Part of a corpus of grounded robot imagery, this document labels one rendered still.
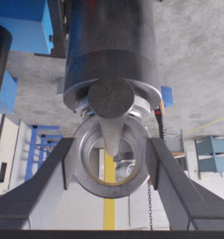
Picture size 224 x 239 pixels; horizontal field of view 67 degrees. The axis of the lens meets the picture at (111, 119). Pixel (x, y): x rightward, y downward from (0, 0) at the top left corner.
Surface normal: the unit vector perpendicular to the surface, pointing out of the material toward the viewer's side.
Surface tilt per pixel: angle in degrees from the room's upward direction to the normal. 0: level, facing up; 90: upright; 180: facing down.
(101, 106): 90
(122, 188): 90
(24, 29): 0
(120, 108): 90
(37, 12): 90
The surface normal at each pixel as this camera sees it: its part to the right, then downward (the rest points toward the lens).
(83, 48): -0.50, -0.27
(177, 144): 0.18, -0.31
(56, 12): 0.00, 0.95
